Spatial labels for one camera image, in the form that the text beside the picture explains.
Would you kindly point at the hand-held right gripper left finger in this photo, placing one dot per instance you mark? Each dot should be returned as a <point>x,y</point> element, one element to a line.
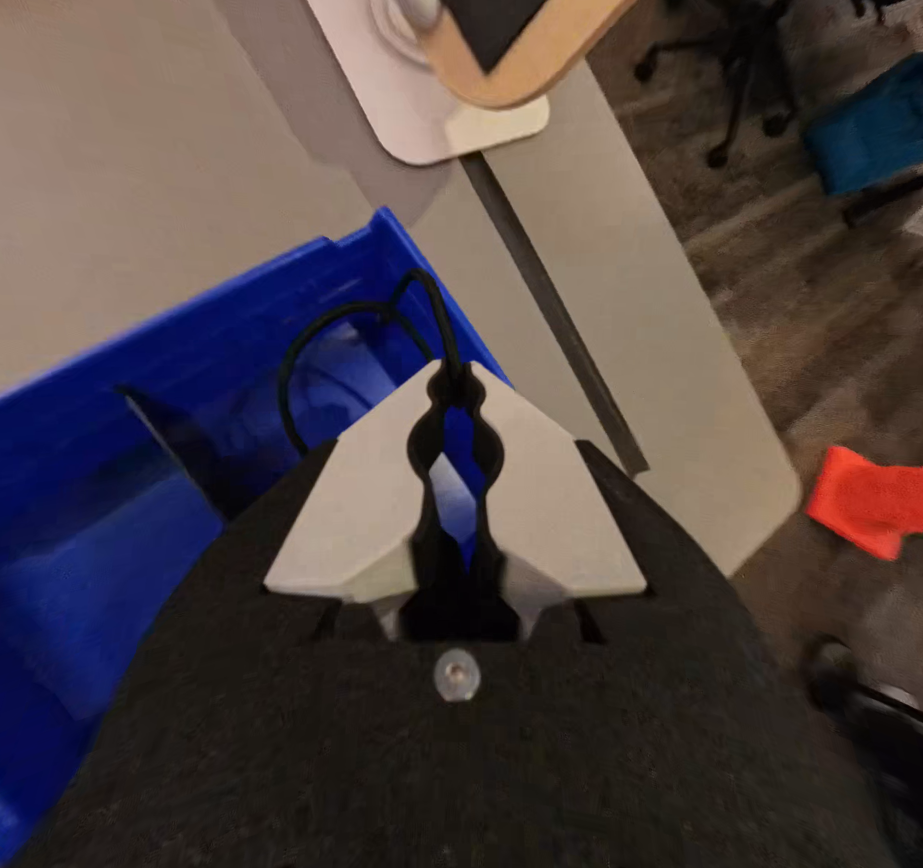
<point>346,522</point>

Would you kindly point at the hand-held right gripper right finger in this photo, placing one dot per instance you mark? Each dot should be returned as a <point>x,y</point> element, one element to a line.
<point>562,522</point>

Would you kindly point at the blue storage bin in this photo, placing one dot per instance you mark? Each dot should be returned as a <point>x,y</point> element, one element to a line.
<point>108,449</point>

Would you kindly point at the grey desk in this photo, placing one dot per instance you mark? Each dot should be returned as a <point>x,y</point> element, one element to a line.
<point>144,125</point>

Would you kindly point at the black bin divider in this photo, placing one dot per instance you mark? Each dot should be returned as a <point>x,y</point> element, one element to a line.
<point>187,449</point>

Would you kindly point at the orange traffic cone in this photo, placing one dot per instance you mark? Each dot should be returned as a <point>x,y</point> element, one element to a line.
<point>865,500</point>

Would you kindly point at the blue bag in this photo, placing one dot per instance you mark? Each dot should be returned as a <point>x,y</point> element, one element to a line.
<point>872,132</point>

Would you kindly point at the black office chair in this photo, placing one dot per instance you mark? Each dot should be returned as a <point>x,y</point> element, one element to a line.
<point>750,53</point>

